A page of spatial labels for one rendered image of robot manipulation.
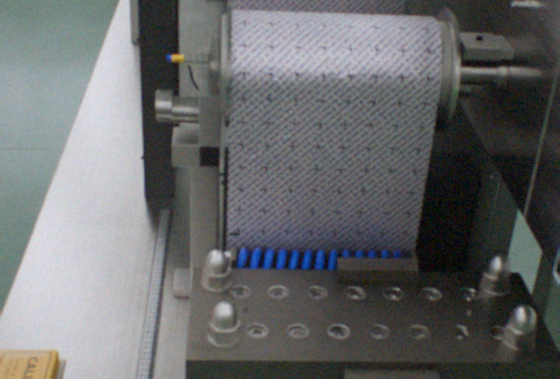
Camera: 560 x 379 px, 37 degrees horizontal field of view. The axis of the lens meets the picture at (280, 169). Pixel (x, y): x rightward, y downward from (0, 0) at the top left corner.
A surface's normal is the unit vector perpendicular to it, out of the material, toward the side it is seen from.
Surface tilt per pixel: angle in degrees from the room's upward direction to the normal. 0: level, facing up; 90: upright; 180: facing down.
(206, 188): 90
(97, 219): 0
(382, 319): 0
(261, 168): 90
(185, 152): 90
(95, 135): 0
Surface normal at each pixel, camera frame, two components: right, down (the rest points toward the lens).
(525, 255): 0.05, -0.87
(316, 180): 0.04, 0.49
